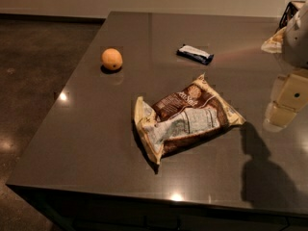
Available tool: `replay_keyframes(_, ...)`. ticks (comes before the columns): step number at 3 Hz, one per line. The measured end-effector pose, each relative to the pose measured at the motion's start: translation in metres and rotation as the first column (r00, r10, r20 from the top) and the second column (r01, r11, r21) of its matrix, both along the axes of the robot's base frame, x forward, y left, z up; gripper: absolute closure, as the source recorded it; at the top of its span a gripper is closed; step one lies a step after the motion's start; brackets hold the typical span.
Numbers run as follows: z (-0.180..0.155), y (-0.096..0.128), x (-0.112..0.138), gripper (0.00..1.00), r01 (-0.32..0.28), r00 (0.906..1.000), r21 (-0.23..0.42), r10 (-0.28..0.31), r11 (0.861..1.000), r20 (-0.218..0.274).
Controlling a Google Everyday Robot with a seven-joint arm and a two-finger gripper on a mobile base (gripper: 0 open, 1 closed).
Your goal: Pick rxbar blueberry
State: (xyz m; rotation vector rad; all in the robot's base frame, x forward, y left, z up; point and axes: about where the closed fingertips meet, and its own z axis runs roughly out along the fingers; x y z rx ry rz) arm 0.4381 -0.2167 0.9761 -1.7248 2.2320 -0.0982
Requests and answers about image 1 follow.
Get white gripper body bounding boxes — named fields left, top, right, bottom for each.
left=270, top=68, right=308, bottom=112

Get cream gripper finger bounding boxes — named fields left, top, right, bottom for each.
left=263, top=102, right=296, bottom=132

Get blue white rxbar wrapper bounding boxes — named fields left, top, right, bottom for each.
left=176, top=44, right=214, bottom=65

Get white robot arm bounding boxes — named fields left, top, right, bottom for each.
left=261, top=1, right=308, bottom=132

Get cream crumpled wrapper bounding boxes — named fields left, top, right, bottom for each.
left=261, top=27, right=286, bottom=54

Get brown cream chip bag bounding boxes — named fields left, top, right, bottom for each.
left=134, top=75, right=245, bottom=165

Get orange fruit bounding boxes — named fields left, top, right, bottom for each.
left=101, top=48, right=123, bottom=71

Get black wire basket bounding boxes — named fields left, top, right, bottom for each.
left=278, top=1, right=305, bottom=29

